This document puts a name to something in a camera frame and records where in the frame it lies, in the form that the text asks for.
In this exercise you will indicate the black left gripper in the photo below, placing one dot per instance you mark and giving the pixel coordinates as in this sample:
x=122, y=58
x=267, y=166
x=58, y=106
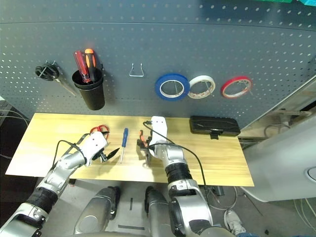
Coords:
x=103, y=155

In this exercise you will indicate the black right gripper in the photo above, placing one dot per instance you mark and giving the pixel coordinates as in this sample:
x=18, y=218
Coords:
x=147, y=143

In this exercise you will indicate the orange black needle-nose pliers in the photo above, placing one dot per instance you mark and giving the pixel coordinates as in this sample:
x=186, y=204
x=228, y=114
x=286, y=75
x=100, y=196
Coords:
x=147, y=159

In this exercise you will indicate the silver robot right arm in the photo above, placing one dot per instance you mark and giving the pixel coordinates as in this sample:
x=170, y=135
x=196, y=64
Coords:
x=177, y=172

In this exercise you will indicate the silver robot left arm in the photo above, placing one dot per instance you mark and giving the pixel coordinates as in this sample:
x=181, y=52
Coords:
x=61, y=165

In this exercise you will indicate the dark grey metal pegboard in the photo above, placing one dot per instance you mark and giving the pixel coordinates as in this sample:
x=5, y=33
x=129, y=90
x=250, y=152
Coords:
x=172, y=37

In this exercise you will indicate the black plastic cup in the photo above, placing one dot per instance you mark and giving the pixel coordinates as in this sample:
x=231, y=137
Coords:
x=90, y=93

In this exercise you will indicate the blue tape roll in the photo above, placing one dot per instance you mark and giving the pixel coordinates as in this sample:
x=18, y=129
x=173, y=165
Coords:
x=158, y=86

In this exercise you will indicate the silver robot right leg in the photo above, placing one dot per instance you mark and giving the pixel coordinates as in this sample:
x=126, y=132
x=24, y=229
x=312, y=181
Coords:
x=158, y=212

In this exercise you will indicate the silver robot leg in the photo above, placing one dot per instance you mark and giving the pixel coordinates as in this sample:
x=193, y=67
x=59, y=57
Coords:
x=158, y=212
x=96, y=212

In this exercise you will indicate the silver robot left leg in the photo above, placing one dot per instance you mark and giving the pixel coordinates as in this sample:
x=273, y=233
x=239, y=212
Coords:
x=96, y=212

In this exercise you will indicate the black plastic tool case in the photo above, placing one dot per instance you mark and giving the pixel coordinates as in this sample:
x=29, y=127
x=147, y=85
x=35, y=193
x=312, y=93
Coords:
x=214, y=124

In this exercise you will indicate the white tape roll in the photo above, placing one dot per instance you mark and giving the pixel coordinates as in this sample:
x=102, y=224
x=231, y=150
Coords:
x=202, y=78

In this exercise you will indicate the grey robot torso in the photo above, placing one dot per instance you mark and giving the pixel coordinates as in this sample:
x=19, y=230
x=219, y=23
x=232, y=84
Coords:
x=118, y=235

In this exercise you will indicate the black side shelf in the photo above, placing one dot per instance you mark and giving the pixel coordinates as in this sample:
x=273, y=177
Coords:
x=10, y=140

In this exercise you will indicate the red tape roll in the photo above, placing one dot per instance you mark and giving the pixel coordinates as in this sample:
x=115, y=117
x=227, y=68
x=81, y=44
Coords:
x=238, y=78

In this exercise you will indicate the white bystander sneaker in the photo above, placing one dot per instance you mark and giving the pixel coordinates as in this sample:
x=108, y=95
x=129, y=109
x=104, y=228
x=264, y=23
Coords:
x=233, y=221

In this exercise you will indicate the white rounded machine housing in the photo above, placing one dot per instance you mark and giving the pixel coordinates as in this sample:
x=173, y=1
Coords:
x=271, y=160

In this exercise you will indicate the teal plastic crate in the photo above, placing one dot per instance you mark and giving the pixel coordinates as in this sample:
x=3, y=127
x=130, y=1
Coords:
x=308, y=2

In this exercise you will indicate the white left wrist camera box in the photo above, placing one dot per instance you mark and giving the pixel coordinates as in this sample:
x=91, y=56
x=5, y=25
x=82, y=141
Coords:
x=96, y=143

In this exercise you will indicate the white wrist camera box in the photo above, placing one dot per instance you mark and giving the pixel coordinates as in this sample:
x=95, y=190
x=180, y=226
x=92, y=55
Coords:
x=159, y=130
x=96, y=143

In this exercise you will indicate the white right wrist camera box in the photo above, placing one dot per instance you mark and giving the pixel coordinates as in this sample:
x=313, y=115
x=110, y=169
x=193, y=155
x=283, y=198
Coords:
x=159, y=130

